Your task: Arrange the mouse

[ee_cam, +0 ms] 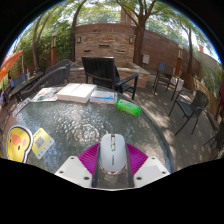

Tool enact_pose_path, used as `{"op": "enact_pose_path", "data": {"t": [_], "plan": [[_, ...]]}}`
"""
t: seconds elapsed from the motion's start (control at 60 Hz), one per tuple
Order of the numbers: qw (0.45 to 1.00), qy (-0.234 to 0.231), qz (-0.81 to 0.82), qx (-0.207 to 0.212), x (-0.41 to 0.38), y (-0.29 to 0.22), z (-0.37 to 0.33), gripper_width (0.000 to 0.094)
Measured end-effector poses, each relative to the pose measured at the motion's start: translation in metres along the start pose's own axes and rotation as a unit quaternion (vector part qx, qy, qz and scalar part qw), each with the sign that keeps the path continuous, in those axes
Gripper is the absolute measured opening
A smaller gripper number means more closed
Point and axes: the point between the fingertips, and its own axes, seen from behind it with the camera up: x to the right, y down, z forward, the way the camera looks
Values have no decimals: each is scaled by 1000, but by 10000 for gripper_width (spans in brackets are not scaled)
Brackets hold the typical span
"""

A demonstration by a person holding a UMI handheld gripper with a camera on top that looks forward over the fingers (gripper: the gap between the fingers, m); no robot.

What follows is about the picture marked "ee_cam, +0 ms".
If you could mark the green packet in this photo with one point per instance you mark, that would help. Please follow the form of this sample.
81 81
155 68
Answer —
128 107

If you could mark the dark patio chair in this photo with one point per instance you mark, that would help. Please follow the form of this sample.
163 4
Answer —
218 136

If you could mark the yellow bird-shaped mouse pad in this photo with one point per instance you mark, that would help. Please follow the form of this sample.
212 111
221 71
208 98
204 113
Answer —
18 143

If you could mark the tree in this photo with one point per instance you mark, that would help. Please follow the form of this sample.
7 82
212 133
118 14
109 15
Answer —
34 45
74 31
139 38

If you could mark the white computer mouse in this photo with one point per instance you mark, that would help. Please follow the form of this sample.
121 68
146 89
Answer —
113 153

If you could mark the white wall box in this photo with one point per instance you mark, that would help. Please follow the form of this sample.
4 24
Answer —
145 59

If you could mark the blue metal chair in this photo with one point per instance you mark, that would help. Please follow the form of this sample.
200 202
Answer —
165 71

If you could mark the orange patio umbrella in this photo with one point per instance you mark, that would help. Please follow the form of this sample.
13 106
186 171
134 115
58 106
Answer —
10 63

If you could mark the wall lamp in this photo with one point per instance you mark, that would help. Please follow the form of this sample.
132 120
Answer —
79 39
131 40

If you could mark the wooden lamp post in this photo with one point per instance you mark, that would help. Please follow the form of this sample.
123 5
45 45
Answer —
53 50
179 61

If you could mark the white bag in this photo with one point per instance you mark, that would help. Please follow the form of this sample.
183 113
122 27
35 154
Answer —
178 84

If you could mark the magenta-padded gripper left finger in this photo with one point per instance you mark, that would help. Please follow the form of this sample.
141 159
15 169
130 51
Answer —
71 170

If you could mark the yellow code card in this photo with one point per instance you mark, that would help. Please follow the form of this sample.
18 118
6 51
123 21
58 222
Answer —
41 143

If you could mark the blue slatted chair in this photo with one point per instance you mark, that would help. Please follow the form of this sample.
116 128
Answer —
19 80

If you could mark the dark mesh armchair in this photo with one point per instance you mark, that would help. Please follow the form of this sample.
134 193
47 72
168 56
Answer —
193 106

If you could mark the small white blue box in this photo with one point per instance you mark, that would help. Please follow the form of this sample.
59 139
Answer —
103 97

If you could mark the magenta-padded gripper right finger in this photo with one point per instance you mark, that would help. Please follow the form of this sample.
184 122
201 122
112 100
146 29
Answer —
151 170

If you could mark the black slatted wooden chair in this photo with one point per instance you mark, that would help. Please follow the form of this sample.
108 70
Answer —
100 68

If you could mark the colourful printed sheet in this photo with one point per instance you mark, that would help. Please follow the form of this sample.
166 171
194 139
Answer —
46 94

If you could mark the dark wicker chair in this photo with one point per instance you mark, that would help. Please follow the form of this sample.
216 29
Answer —
50 79
61 65

